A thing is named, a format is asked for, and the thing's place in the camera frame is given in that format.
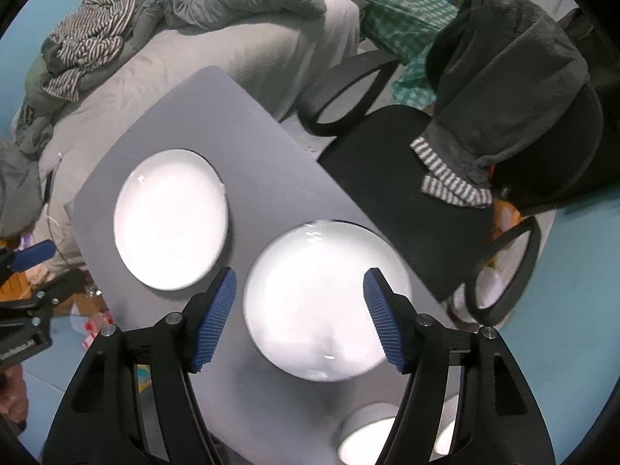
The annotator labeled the dark grey hoodie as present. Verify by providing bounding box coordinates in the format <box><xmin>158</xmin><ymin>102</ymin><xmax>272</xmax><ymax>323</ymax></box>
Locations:
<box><xmin>411</xmin><ymin>0</ymin><xmax>592</xmax><ymax>210</ymax></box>

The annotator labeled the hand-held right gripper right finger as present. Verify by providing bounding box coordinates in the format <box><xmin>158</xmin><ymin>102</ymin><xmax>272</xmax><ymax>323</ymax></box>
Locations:
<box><xmin>363</xmin><ymin>267</ymin><xmax>555</xmax><ymax>465</ymax></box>

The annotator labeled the person's left hand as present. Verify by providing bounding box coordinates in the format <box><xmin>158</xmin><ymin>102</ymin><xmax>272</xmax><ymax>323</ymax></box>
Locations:
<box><xmin>0</xmin><ymin>364</ymin><xmax>31</xmax><ymax>434</ymax></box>

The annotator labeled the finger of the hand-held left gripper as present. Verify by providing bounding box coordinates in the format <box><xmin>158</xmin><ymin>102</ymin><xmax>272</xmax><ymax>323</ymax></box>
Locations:
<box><xmin>0</xmin><ymin>239</ymin><xmax>56</xmax><ymax>284</ymax></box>
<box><xmin>0</xmin><ymin>269</ymin><xmax>93</xmax><ymax>331</ymax></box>

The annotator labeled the grey garment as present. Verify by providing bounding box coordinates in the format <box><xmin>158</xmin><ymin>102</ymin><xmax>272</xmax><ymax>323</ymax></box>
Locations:
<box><xmin>0</xmin><ymin>136</ymin><xmax>45</xmax><ymax>239</ymax></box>

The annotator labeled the white plastic bag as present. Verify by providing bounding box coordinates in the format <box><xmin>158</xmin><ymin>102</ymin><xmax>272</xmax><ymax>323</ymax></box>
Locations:
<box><xmin>446</xmin><ymin>266</ymin><xmax>515</xmax><ymax>326</ymax></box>

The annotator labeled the red white packaging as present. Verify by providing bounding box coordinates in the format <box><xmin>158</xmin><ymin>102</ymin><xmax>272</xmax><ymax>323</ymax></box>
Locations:
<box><xmin>72</xmin><ymin>295</ymin><xmax>116</xmax><ymax>350</ymax></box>

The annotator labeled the white plate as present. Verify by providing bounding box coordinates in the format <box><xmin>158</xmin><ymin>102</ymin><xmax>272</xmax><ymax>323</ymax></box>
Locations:
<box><xmin>243</xmin><ymin>220</ymin><xmax>413</xmax><ymax>381</ymax></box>
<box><xmin>114</xmin><ymin>149</ymin><xmax>229</xmax><ymax>292</ymax></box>

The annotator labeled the bed with grey sheet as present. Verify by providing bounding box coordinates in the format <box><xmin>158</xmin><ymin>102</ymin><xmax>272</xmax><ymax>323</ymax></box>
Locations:
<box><xmin>10</xmin><ymin>7</ymin><xmax>362</xmax><ymax>277</ymax></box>

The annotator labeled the green checked cloth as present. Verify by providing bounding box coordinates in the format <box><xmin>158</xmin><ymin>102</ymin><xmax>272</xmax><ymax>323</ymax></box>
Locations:
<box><xmin>283</xmin><ymin>0</ymin><xmax>460</xmax><ymax>108</ymax></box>

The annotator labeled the brown cardboard box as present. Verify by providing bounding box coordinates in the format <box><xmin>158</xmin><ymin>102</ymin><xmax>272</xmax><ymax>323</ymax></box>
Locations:
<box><xmin>0</xmin><ymin>237</ymin><xmax>47</xmax><ymax>303</ymax></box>

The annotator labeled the black office chair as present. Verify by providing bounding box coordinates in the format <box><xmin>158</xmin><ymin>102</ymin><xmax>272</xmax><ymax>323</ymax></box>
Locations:
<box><xmin>298</xmin><ymin>0</ymin><xmax>606</xmax><ymax>329</ymax></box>

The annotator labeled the striped black white garment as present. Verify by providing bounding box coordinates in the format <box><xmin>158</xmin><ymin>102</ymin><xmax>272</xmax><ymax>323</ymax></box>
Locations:
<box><xmin>41</xmin><ymin>0</ymin><xmax>142</xmax><ymax>101</ymax></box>

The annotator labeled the orange printed bag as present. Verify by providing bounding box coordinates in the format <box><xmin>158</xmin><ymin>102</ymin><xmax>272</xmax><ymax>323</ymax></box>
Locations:
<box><xmin>487</xmin><ymin>165</ymin><xmax>531</xmax><ymax>274</ymax></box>

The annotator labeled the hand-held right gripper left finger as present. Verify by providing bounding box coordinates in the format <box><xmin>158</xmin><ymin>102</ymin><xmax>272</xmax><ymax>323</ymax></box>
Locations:
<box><xmin>43</xmin><ymin>266</ymin><xmax>238</xmax><ymax>465</ymax></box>

